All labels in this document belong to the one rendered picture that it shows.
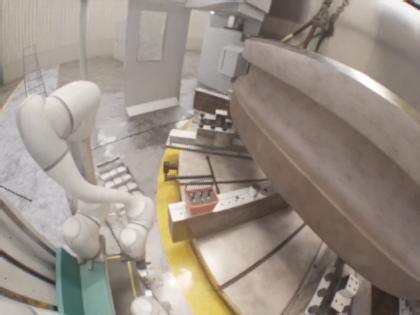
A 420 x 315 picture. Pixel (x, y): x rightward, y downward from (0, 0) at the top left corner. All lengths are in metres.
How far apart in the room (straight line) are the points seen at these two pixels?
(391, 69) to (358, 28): 1.01
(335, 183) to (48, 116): 1.29
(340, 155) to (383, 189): 0.34
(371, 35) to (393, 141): 3.44
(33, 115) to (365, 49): 4.29
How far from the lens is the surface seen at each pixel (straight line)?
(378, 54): 4.15
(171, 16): 3.82
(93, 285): 1.07
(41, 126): 0.48
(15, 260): 0.80
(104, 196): 0.63
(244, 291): 1.48
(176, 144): 2.25
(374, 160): 1.10
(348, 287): 1.33
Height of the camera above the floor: 1.70
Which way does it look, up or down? 39 degrees down
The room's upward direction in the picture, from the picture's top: 13 degrees clockwise
